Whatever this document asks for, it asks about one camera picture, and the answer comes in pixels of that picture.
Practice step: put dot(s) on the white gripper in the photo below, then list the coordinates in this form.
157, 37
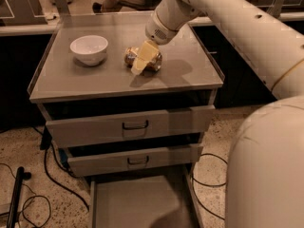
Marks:
157, 30

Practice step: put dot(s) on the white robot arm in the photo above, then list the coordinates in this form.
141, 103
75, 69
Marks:
265, 171

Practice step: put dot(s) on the grey metal drawer cabinet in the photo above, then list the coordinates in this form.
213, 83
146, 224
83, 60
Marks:
185, 65

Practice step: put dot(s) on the top grey drawer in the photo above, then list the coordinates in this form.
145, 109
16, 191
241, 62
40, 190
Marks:
127, 118

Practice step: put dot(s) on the grey drawer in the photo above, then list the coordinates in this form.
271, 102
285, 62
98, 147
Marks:
114, 157
150, 198
127, 118

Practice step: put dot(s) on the middle grey drawer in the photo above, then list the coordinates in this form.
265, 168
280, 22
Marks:
114, 157

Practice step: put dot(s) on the bottom grey drawer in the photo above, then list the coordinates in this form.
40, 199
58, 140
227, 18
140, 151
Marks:
150, 198

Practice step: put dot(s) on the white ceramic bowl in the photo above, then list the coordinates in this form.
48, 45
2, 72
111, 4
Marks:
89, 50

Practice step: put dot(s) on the black bar on floor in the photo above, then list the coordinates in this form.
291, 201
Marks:
13, 207

